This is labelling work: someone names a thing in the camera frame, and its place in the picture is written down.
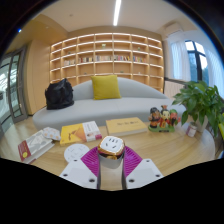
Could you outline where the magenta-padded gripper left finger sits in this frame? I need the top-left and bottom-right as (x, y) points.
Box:
(59, 146), (102, 190)

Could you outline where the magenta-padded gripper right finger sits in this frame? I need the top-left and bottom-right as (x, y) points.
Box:
(121, 145), (164, 190)

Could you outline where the white charger block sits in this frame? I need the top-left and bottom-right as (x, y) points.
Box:
(97, 135), (126, 170)

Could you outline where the round white power strip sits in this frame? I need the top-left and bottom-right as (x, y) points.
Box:
(63, 143), (90, 164)

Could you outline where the yellow and white book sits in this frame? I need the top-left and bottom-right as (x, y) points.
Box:
(59, 120), (103, 146)

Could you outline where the small patterned pouch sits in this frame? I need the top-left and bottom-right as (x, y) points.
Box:
(42, 126), (62, 142)

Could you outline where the flat yellow book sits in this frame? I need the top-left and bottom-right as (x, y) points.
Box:
(105, 116), (149, 137)

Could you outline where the red and white book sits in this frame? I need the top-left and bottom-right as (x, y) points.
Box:
(17, 129), (56, 164)

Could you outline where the cartoon figurine group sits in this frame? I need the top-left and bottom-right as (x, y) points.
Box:
(147, 104), (182, 133)

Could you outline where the small white jar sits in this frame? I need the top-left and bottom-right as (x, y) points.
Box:
(185, 121), (198, 138)

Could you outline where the grey curved sofa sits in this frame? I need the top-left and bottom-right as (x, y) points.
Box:
(32, 77), (188, 131)

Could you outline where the black bag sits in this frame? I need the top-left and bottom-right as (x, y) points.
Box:
(44, 78), (75, 111)

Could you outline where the yellow cushion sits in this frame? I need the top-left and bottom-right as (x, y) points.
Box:
(90, 74), (122, 101)

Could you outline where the lime green chair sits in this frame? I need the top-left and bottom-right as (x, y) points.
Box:
(218, 114), (224, 139)

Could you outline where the green potted plant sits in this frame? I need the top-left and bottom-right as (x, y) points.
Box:
(171, 80), (223, 138)

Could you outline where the glass door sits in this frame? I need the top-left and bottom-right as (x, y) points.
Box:
(0, 46), (28, 134)

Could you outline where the white curtain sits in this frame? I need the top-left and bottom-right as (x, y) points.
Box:
(169, 41), (191, 83)

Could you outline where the wooden shelf unit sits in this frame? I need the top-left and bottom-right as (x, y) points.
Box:
(49, 32), (165, 94)

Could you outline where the dark-framed window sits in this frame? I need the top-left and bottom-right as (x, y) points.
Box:
(184, 39), (209, 84)

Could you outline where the white air conditioner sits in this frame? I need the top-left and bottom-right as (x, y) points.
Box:
(163, 22), (184, 37)

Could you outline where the long ceiling light strip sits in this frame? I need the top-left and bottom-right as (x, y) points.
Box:
(112, 0), (123, 27)

